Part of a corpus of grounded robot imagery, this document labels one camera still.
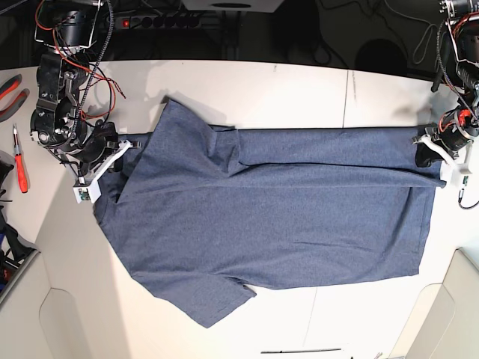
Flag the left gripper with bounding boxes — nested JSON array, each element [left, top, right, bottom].
[[415, 108, 478, 168]]

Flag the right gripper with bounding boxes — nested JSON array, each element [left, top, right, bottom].
[[58, 121, 119, 168]]

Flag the blue grey t-shirt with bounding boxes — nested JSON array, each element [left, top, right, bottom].
[[94, 101, 444, 328]]

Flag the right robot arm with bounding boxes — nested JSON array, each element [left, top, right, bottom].
[[30, 1, 118, 175]]

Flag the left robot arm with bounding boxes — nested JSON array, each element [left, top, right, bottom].
[[413, 1, 478, 168]]

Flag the red grey pliers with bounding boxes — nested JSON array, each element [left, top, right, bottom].
[[0, 75, 30, 125]]

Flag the black power strip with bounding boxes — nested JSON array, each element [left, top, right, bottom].
[[114, 13, 201, 31]]

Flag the dark clutter at left edge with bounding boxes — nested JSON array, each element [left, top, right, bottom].
[[1, 152, 37, 295]]

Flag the orange handled screwdriver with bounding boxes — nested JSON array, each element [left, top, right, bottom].
[[13, 124, 28, 193]]

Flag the white cable on floor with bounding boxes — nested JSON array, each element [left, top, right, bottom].
[[385, 0, 442, 64]]

